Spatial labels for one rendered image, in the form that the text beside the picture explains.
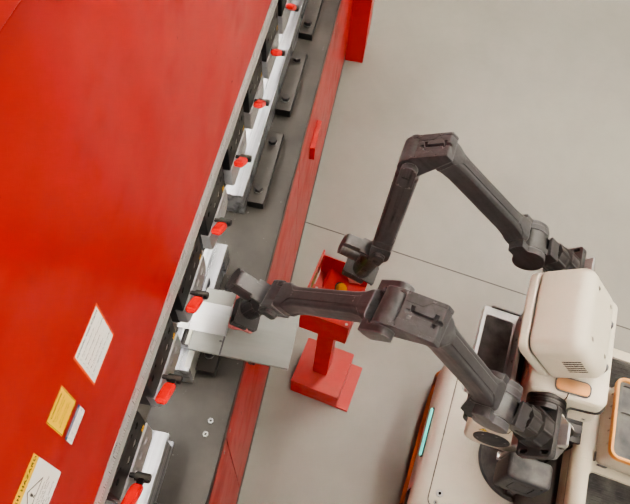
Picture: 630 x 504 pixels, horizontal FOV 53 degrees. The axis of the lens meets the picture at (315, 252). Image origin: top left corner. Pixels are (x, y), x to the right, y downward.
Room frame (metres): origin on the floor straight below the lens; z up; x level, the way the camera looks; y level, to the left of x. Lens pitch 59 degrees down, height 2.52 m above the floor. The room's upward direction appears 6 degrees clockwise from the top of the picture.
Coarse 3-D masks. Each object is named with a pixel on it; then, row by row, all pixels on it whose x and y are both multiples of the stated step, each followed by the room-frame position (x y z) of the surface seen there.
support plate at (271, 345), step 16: (208, 288) 0.75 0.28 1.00; (224, 304) 0.71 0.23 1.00; (272, 320) 0.68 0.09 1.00; (288, 320) 0.68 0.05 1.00; (192, 336) 0.61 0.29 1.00; (208, 336) 0.62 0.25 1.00; (240, 336) 0.62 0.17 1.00; (256, 336) 0.63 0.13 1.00; (272, 336) 0.63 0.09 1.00; (288, 336) 0.64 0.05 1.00; (208, 352) 0.57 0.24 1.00; (224, 352) 0.58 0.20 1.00; (240, 352) 0.58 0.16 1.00; (256, 352) 0.59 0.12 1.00; (272, 352) 0.59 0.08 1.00; (288, 352) 0.60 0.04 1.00
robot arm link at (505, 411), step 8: (504, 400) 0.43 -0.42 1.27; (512, 400) 0.44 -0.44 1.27; (504, 408) 0.42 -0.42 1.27; (512, 408) 0.42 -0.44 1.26; (520, 408) 0.42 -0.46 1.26; (528, 408) 0.43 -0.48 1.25; (504, 416) 0.40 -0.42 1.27; (512, 416) 0.41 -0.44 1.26; (520, 416) 0.41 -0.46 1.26; (528, 416) 0.41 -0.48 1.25; (512, 424) 0.39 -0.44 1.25; (520, 424) 0.39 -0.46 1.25
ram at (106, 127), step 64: (64, 0) 0.52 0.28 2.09; (128, 0) 0.65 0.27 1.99; (192, 0) 0.87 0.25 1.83; (256, 0) 1.28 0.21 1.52; (0, 64) 0.40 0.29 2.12; (64, 64) 0.48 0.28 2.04; (128, 64) 0.61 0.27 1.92; (192, 64) 0.83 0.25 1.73; (0, 128) 0.36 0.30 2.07; (64, 128) 0.44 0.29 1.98; (128, 128) 0.57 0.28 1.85; (192, 128) 0.78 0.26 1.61; (0, 192) 0.32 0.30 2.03; (64, 192) 0.40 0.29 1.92; (128, 192) 0.52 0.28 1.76; (192, 192) 0.73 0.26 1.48; (0, 256) 0.28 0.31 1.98; (64, 256) 0.35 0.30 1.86; (128, 256) 0.46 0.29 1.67; (0, 320) 0.23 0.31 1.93; (64, 320) 0.30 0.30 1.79; (128, 320) 0.40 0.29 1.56; (0, 384) 0.19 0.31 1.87; (64, 384) 0.24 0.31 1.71; (128, 384) 0.33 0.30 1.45; (0, 448) 0.13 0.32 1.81; (64, 448) 0.18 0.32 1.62
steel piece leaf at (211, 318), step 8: (208, 304) 0.70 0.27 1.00; (216, 304) 0.71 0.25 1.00; (200, 312) 0.68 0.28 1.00; (208, 312) 0.68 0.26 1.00; (216, 312) 0.68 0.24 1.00; (224, 312) 0.69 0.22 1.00; (192, 320) 0.65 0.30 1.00; (200, 320) 0.66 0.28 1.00; (208, 320) 0.66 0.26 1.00; (216, 320) 0.66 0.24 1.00; (224, 320) 0.66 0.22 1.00; (192, 328) 0.63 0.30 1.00; (200, 328) 0.63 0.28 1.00; (208, 328) 0.64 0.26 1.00; (216, 328) 0.64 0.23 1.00; (224, 328) 0.64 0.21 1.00
